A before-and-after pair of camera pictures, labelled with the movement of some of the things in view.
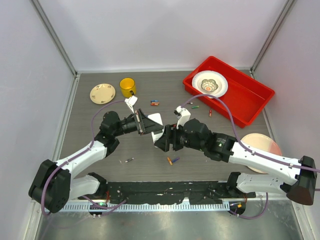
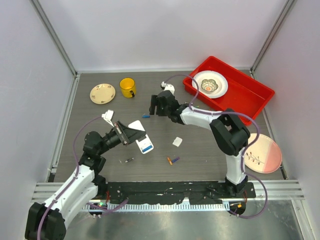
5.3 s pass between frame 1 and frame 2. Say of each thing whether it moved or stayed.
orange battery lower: stayed
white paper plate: stayed
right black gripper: moved
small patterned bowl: stayed
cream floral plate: stayed
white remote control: moved
